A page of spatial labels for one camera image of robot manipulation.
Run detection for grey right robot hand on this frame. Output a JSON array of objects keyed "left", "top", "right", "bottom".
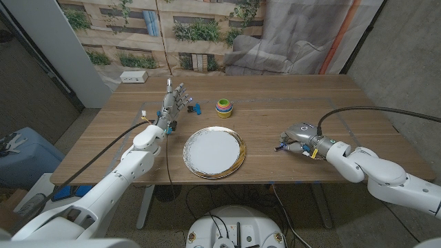
[{"left": 278, "top": 122, "right": 337, "bottom": 160}]

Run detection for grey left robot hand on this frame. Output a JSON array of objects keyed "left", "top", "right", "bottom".
[{"left": 155, "top": 78, "right": 192, "bottom": 134}]

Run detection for black makeup brush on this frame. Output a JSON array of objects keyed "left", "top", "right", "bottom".
[{"left": 274, "top": 139, "right": 297, "bottom": 153}]

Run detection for stacked colourful toy cups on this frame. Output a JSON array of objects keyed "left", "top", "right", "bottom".
[{"left": 215, "top": 98, "right": 234, "bottom": 119}]

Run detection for white plate with gold rim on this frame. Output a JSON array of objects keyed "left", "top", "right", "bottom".
[{"left": 182, "top": 125, "right": 247, "bottom": 180}]

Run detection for white power strip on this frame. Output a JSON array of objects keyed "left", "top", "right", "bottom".
[{"left": 119, "top": 70, "right": 149, "bottom": 84}]

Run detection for printed backdrop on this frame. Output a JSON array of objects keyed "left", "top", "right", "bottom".
[{"left": 57, "top": 0, "right": 385, "bottom": 92}]

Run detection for black round base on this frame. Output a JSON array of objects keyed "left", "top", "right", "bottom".
[{"left": 154, "top": 185, "right": 183, "bottom": 203}]

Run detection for white table leg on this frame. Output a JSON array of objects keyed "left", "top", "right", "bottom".
[{"left": 136, "top": 185, "right": 156, "bottom": 231}]

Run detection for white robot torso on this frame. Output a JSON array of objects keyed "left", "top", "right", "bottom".
[{"left": 185, "top": 205, "right": 287, "bottom": 248}]

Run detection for black backdrop stand pole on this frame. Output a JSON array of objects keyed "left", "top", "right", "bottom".
[{"left": 339, "top": 0, "right": 389, "bottom": 75}]

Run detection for blue plastic object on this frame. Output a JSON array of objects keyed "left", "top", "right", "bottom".
[{"left": 51, "top": 185, "right": 94, "bottom": 203}]

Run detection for blue storage bin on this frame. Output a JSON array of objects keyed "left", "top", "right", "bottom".
[{"left": 0, "top": 126, "right": 65, "bottom": 190}]

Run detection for white box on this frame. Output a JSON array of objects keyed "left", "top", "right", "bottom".
[{"left": 13, "top": 172, "right": 58, "bottom": 216}]

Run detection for grey metal tool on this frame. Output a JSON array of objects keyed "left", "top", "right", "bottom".
[{"left": 0, "top": 132, "right": 28, "bottom": 158}]

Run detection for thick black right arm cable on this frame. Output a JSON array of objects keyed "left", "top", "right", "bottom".
[{"left": 316, "top": 105, "right": 441, "bottom": 137}]

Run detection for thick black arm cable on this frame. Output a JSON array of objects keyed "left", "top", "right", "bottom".
[
  {"left": 8, "top": 119, "right": 156, "bottom": 235},
  {"left": 316, "top": 105, "right": 441, "bottom": 137}
]

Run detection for grey floor cable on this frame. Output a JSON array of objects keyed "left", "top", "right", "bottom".
[{"left": 271, "top": 184, "right": 313, "bottom": 248}]

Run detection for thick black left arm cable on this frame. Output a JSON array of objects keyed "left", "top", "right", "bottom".
[{"left": 8, "top": 119, "right": 156, "bottom": 235}]

